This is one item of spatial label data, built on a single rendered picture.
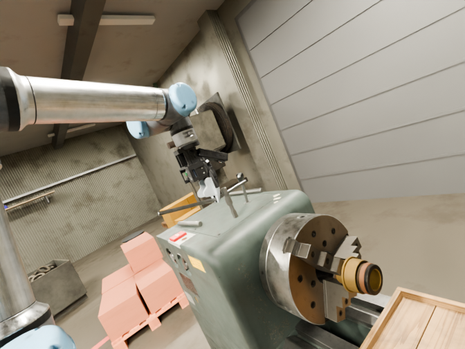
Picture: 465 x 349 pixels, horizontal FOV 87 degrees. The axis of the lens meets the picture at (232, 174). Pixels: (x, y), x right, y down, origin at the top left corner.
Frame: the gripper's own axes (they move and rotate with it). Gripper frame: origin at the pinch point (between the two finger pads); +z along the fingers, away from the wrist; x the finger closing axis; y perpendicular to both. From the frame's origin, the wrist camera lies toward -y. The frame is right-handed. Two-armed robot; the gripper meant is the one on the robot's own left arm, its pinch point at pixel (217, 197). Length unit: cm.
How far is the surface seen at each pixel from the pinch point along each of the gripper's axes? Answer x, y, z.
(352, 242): 27.6, -21.9, 27.1
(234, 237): 4.8, 3.0, 13.1
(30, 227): -834, 143, -12
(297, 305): 23.3, 3.5, 31.2
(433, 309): 42, -26, 49
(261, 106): -235, -275, -49
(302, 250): 25.3, -3.6, 18.6
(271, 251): 16.2, -0.5, 18.6
